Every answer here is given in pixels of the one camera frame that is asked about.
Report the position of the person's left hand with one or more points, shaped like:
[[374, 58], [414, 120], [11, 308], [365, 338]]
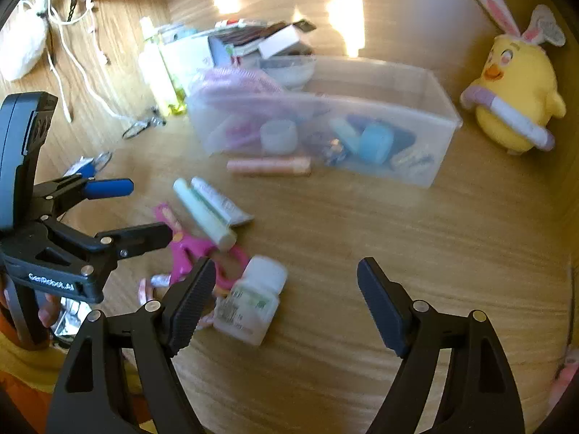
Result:
[[49, 312]]

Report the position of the red white pen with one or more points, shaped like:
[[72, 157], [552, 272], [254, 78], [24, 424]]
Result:
[[233, 22]]

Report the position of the white pill bottle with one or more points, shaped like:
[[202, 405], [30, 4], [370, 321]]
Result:
[[251, 300]]

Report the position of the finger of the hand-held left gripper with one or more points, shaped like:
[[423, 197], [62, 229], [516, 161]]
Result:
[[144, 235], [111, 187]]

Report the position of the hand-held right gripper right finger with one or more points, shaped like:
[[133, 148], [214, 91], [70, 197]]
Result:
[[384, 307]]

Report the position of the white squeeze tube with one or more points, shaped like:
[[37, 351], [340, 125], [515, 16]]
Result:
[[221, 203]]

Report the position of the blue tape roll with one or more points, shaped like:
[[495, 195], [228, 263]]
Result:
[[375, 143]]

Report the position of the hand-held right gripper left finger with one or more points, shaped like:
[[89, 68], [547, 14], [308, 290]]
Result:
[[194, 303]]

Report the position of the pink white small tube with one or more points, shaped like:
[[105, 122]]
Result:
[[151, 287]]

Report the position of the dark marker with purple cap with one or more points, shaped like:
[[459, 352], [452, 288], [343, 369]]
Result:
[[400, 138]]

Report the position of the black eyeglasses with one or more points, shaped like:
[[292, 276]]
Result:
[[135, 129]]

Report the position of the stack of books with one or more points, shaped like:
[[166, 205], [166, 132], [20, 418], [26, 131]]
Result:
[[244, 36]]

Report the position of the clear plastic storage box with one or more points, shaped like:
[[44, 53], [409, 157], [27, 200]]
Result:
[[407, 99]]

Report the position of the silver foil packet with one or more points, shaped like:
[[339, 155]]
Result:
[[70, 323]]

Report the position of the white plastic bottle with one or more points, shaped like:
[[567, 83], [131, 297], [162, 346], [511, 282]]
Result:
[[156, 81]]

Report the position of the teal tube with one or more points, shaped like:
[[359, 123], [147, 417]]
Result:
[[344, 134]]

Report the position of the small white box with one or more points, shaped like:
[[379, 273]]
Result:
[[278, 41]]

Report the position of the white foam roll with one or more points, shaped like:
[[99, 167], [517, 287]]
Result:
[[278, 135]]

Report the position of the pink scissors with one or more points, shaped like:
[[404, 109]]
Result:
[[190, 248]]

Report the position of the white fluffy cloth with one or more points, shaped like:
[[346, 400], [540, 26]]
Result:
[[22, 45]]

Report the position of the pale green tube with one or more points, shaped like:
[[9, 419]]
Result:
[[203, 214]]

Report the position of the white bowl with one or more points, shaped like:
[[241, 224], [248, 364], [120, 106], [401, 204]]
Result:
[[289, 72]]

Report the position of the yellow chick plush toy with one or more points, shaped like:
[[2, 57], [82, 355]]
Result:
[[520, 81]]

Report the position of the shiny patterned small item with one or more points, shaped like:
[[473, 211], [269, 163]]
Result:
[[332, 150]]

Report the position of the person's yellow orange clothing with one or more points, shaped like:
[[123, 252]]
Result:
[[27, 384]]

